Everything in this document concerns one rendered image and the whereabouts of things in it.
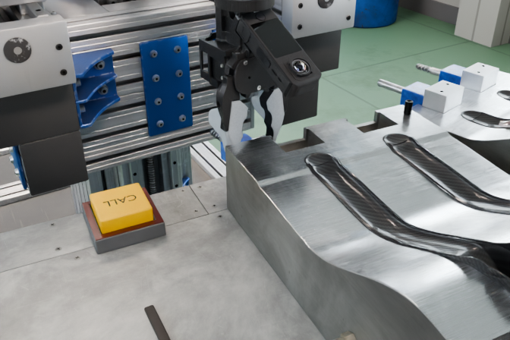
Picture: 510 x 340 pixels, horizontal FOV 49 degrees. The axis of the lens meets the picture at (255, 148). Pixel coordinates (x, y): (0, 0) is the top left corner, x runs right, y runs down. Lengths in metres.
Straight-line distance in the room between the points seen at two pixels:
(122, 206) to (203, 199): 0.11
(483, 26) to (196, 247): 3.43
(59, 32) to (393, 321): 0.56
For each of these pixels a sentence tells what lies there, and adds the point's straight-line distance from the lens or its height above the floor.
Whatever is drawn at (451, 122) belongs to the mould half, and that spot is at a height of 0.85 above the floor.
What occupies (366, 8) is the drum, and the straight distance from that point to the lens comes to 4.02.
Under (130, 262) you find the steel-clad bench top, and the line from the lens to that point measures 0.64.
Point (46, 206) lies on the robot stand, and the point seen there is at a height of 0.21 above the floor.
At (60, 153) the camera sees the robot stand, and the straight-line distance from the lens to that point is 0.90.
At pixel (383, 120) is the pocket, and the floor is 0.88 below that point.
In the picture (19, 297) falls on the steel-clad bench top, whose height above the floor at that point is 0.80.
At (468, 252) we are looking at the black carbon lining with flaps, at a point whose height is 0.92.
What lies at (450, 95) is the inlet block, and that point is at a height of 0.88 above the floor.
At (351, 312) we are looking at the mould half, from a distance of 0.49.
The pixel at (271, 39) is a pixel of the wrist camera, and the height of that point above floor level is 1.01.
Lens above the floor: 1.21
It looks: 30 degrees down
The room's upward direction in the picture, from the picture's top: straight up
